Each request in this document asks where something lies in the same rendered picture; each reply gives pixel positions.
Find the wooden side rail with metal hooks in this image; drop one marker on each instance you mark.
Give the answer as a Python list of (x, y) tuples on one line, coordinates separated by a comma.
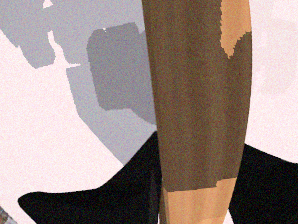
[(199, 54)]

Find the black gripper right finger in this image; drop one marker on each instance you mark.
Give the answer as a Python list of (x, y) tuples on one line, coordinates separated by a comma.
[(266, 190)]

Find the wooden post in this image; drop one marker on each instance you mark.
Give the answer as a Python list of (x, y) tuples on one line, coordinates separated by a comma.
[(162, 210)]

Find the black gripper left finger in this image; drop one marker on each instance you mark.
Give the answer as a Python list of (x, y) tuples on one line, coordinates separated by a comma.
[(132, 196)]

